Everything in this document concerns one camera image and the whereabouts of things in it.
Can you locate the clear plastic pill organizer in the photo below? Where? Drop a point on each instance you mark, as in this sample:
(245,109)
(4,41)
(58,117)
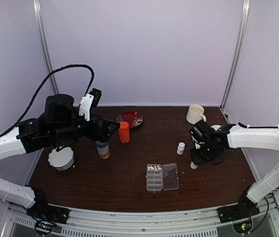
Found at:
(166,179)

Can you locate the white pills in organizer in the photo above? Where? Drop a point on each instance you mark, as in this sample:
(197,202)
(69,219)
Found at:
(154,168)

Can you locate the small white bowl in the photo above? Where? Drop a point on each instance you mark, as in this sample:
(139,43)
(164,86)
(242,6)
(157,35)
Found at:
(216,127)

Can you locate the orange pill bottle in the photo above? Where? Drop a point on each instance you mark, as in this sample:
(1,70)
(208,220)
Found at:
(124,133)

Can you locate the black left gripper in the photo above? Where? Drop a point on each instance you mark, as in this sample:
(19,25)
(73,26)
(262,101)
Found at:
(103,136)

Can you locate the grey lid pill bottle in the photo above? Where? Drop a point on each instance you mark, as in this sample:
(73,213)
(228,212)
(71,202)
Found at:
(103,149)

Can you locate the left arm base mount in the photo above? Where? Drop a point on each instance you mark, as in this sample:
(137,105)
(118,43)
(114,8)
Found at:
(47,217)

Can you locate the red floral plate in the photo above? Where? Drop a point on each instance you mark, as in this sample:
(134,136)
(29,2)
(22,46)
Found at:
(133,118)

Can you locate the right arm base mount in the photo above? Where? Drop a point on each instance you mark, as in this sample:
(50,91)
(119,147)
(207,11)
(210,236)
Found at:
(241,214)

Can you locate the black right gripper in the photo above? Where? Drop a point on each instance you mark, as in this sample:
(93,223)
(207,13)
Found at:
(197,160)

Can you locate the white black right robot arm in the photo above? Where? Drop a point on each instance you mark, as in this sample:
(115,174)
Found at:
(256,137)

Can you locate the aluminium frame post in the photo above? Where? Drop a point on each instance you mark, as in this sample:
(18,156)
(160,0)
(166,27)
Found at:
(42,35)
(244,18)

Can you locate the cream ribbed mug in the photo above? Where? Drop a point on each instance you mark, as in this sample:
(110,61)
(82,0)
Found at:
(195,113)

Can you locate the white pill bottle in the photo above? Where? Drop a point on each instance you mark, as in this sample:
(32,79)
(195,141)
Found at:
(193,166)
(180,148)

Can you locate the white scalloped bowl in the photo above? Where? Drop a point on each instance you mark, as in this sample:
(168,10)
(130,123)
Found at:
(61,160)

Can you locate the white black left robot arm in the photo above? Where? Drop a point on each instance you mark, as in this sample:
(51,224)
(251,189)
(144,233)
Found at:
(61,122)

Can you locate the right aluminium frame post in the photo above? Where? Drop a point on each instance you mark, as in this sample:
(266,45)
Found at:
(244,18)

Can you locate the left aluminium frame post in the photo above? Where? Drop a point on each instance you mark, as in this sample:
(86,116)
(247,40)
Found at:
(42,35)

